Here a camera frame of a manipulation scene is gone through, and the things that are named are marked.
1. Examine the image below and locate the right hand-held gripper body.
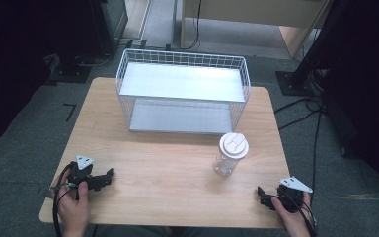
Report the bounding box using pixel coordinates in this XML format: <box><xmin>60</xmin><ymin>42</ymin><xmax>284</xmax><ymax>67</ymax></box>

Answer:
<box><xmin>275</xmin><ymin>175</ymin><xmax>314</xmax><ymax>213</ymax></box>

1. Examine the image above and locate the black floor cable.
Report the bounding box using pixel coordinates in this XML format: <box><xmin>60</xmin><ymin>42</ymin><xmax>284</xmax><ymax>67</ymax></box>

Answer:
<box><xmin>273</xmin><ymin>94</ymin><xmax>327</xmax><ymax>198</ymax></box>
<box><xmin>74</xmin><ymin>52</ymin><xmax>114</xmax><ymax>69</ymax></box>

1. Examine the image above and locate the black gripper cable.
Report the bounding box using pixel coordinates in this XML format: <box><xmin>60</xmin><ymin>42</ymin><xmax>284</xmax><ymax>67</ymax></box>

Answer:
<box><xmin>49</xmin><ymin>163</ymin><xmax>80</xmax><ymax>237</ymax></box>
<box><xmin>284</xmin><ymin>192</ymin><xmax>319</xmax><ymax>237</ymax></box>

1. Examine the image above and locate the person's right hand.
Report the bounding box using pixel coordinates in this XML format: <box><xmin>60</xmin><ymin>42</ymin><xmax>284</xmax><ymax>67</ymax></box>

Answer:
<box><xmin>270</xmin><ymin>193</ymin><xmax>316</xmax><ymax>233</ymax></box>

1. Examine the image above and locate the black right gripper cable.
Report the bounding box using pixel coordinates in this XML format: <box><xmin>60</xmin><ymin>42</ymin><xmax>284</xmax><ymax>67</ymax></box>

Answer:
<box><xmin>284</xmin><ymin>192</ymin><xmax>319</xmax><ymax>237</ymax></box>

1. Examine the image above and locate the black cabinet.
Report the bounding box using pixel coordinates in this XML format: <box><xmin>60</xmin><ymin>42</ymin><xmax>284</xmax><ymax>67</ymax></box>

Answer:
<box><xmin>87</xmin><ymin>0</ymin><xmax>129</xmax><ymax>57</ymax></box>

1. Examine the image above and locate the black stand base plate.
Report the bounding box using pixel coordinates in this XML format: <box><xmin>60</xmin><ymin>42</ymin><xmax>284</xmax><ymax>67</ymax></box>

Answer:
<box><xmin>274</xmin><ymin>70</ymin><xmax>314</xmax><ymax>98</ymax></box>
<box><xmin>47</xmin><ymin>53</ymin><xmax>93</xmax><ymax>84</ymax></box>

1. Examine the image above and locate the person's left hand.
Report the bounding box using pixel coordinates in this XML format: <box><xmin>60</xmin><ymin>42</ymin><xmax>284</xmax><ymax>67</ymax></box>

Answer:
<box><xmin>56</xmin><ymin>169</ymin><xmax>92</xmax><ymax>232</ymax></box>

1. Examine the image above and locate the light wooden desk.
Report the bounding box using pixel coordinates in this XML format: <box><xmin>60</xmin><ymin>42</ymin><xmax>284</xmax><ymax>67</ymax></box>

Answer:
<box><xmin>180</xmin><ymin>0</ymin><xmax>332</xmax><ymax>61</ymax></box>

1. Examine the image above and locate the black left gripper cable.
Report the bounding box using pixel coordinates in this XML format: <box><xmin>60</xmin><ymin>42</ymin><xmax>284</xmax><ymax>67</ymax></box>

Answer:
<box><xmin>49</xmin><ymin>163</ymin><xmax>80</xmax><ymax>237</ymax></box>

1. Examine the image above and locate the black stand column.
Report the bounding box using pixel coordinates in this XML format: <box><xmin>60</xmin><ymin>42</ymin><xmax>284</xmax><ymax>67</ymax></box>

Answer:
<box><xmin>290</xmin><ymin>0</ymin><xmax>353</xmax><ymax>87</ymax></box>

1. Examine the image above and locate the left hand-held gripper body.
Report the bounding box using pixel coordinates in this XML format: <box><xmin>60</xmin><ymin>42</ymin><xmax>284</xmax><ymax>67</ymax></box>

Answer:
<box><xmin>66</xmin><ymin>154</ymin><xmax>97</xmax><ymax>192</ymax></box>

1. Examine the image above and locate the white wire two-tier rack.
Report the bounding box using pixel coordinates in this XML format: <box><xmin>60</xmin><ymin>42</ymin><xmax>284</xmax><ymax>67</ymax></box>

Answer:
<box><xmin>114</xmin><ymin>47</ymin><xmax>252</xmax><ymax>136</ymax></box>

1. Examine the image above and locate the black hanging cable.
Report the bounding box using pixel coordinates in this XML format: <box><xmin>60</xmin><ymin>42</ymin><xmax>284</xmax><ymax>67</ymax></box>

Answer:
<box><xmin>177</xmin><ymin>0</ymin><xmax>202</xmax><ymax>52</ymax></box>

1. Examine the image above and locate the clear bottle with white lid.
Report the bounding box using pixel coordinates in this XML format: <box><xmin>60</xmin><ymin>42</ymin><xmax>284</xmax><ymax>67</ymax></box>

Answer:
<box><xmin>212</xmin><ymin>131</ymin><xmax>250</xmax><ymax>178</ymax></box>

